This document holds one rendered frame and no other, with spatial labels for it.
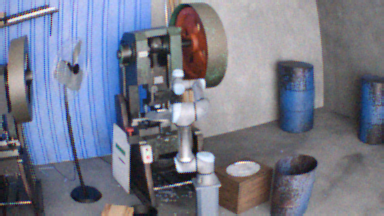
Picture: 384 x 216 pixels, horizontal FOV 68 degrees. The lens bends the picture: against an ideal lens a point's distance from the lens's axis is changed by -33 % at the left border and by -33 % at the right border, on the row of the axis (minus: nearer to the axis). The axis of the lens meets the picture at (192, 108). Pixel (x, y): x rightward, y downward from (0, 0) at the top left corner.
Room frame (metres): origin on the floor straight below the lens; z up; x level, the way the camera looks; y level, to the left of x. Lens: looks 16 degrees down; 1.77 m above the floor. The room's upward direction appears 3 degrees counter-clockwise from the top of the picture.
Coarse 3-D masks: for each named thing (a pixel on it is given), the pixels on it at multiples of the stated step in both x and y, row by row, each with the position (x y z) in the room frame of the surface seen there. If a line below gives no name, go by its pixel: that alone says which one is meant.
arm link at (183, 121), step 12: (180, 108) 2.46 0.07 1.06; (192, 108) 2.46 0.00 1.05; (180, 120) 2.46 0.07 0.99; (192, 120) 2.47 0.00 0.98; (180, 132) 2.51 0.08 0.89; (180, 144) 2.54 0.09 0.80; (180, 156) 2.57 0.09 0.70; (192, 156) 2.59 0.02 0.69; (180, 168) 2.56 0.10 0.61; (192, 168) 2.57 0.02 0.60
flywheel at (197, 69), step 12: (180, 12) 3.66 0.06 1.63; (192, 12) 3.42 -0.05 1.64; (180, 24) 3.72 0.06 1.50; (192, 24) 3.52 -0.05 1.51; (192, 36) 3.47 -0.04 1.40; (204, 36) 3.24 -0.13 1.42; (192, 48) 3.46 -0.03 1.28; (204, 48) 3.33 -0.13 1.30; (204, 60) 3.35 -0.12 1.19; (192, 72) 3.57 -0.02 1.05; (204, 72) 3.28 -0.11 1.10
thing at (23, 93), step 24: (24, 48) 2.63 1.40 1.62; (0, 72) 2.63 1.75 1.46; (24, 72) 2.54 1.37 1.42; (0, 96) 2.60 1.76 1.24; (24, 96) 2.47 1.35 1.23; (0, 120) 2.62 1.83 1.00; (24, 120) 2.61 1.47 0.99; (0, 144) 2.62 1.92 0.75; (24, 144) 3.02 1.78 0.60; (0, 168) 2.43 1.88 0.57; (24, 168) 2.58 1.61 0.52; (0, 192) 2.57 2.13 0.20
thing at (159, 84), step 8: (152, 64) 3.35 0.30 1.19; (160, 64) 3.40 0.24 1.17; (152, 72) 3.26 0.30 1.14; (160, 72) 3.30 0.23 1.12; (152, 80) 3.27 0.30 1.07; (160, 80) 3.29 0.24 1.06; (152, 88) 3.25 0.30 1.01; (160, 88) 3.29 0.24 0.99; (152, 96) 3.26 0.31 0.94; (160, 96) 3.26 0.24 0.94
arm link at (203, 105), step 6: (192, 84) 2.86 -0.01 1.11; (198, 84) 2.81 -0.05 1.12; (204, 84) 2.87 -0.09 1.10; (198, 90) 2.72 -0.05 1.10; (204, 90) 2.76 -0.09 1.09; (198, 96) 2.64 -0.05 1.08; (204, 96) 2.64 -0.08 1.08; (198, 102) 2.51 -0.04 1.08; (204, 102) 2.52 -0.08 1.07; (198, 108) 2.47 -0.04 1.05; (204, 108) 2.48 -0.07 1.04; (210, 108) 2.53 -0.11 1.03; (198, 114) 2.46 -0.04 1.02; (204, 114) 2.47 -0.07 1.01; (198, 120) 2.48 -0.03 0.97
